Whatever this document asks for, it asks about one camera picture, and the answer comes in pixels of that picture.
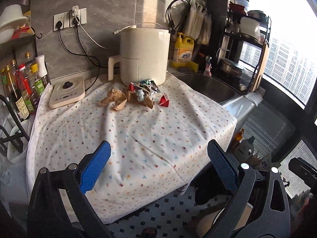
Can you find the white lidded container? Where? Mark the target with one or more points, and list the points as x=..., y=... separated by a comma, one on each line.
x=249, y=27

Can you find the red carton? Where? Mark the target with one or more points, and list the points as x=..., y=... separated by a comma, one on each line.
x=164, y=101

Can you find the white laundry detergent bottle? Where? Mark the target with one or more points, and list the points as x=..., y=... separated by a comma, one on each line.
x=245, y=148

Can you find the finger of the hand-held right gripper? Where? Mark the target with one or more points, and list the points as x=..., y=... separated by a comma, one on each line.
x=303, y=173

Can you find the wooden cutting board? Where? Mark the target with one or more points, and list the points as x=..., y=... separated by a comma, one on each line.
x=261, y=67

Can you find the person's foot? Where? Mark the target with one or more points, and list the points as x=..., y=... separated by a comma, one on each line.
x=149, y=231

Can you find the chrome faucet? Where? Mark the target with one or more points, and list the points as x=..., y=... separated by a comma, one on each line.
x=218, y=52

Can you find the small pink bottle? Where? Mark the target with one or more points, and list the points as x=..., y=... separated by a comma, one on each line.
x=208, y=67

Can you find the red package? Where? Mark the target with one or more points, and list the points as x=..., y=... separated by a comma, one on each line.
x=23, y=31

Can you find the white plastic bowl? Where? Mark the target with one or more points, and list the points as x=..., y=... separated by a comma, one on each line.
x=12, y=14

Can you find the steel pot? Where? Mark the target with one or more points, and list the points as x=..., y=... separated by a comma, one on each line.
x=230, y=67

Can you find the black dish rack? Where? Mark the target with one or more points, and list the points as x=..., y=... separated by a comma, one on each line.
x=231, y=42

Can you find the detergent refill pouch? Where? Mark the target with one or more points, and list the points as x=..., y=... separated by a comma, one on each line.
x=266, y=164

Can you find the dark bowl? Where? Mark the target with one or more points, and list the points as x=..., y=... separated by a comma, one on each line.
x=257, y=15

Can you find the cream air fryer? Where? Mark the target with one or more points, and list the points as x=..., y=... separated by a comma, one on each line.
x=143, y=54

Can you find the cream round basin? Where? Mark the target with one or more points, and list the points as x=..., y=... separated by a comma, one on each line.
x=210, y=224

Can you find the brown paper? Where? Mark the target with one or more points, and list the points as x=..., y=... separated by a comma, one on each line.
x=146, y=101
x=115, y=99

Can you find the yellow detergent bottle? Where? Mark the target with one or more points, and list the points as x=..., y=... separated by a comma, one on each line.
x=183, y=50

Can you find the white induction cooker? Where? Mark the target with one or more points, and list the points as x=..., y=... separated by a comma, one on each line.
x=66, y=93

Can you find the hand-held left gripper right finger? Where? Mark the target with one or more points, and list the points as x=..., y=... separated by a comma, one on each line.
x=221, y=166

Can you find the light blue paper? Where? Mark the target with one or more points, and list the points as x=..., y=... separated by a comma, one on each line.
x=140, y=96

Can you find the grey window blind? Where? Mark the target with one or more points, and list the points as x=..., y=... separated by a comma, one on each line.
x=302, y=153
x=262, y=124

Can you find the yellow sponge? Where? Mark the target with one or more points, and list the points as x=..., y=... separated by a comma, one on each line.
x=189, y=67

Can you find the orange bottle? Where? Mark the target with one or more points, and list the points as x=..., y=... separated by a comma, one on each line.
x=239, y=136

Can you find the row of condiment bottles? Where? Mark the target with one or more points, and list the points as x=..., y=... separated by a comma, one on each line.
x=23, y=86

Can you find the silver snack wrapper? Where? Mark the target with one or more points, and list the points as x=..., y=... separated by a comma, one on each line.
x=148, y=86

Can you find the dotted white tablecloth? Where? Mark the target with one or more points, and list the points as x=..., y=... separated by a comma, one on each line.
x=136, y=138

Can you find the white charger plug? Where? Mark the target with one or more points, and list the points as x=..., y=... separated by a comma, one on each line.
x=75, y=10

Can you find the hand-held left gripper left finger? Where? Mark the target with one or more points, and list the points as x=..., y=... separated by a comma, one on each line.
x=95, y=168

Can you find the translucent plastic bag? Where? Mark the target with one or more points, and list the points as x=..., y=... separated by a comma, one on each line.
x=194, y=22
x=205, y=29

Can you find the white rag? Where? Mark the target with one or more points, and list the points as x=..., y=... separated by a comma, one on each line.
x=253, y=96

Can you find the small red wrapper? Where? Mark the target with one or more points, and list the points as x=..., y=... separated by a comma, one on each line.
x=132, y=87

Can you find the clear lidded container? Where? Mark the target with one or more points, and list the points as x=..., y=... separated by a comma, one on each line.
x=241, y=3

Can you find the grey wall socket panel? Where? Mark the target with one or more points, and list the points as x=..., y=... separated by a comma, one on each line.
x=66, y=23

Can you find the person's right hand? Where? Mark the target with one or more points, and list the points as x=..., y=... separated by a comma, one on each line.
x=308, y=210

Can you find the steel sink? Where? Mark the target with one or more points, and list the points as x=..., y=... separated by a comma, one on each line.
x=210, y=86

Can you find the black window frame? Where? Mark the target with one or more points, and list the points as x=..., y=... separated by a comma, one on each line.
x=292, y=96

